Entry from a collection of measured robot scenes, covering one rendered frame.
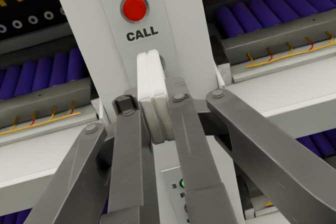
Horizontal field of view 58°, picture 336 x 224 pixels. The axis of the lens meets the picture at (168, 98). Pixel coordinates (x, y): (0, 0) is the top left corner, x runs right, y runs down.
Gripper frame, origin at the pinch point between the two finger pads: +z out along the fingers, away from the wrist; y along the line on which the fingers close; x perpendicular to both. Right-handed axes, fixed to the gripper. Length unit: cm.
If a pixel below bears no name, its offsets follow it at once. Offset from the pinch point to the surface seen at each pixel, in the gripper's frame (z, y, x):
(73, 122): 9.4, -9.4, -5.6
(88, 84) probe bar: 11.8, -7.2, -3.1
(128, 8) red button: 4.1, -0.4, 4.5
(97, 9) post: 4.7, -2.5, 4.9
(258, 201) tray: 11.5, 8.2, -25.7
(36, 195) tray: 5.4, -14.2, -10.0
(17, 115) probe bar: 11.7, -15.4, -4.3
